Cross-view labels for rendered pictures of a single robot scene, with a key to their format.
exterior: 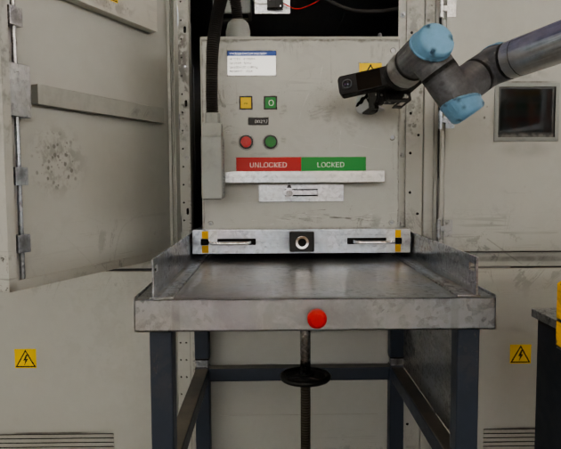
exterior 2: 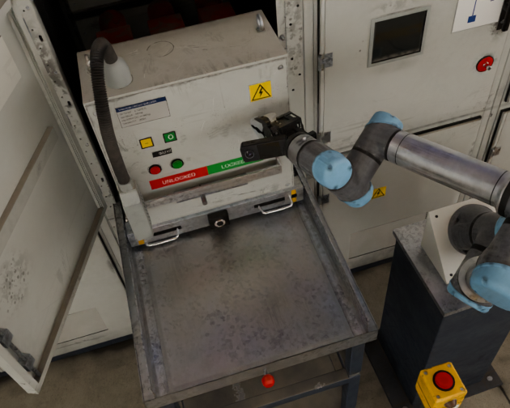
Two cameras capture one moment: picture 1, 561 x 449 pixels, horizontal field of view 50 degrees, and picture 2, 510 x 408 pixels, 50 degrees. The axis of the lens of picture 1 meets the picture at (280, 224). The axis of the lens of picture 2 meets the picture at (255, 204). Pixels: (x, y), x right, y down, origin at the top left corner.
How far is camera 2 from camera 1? 120 cm
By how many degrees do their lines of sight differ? 46
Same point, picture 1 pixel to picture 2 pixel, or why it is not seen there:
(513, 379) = (371, 206)
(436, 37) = (337, 175)
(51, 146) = (5, 283)
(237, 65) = (129, 117)
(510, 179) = (380, 91)
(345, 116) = (240, 129)
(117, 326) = not seen: hidden behind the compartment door
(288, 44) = (176, 88)
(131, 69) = (16, 133)
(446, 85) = (344, 195)
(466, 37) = not seen: outside the picture
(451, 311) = (350, 342)
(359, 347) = not seen: hidden behind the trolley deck
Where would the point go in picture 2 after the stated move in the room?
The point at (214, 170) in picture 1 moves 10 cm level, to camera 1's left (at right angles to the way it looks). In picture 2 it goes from (142, 223) to (104, 233)
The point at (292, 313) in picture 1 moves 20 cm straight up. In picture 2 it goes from (249, 373) to (241, 337)
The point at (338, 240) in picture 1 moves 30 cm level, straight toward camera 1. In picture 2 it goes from (247, 208) to (265, 293)
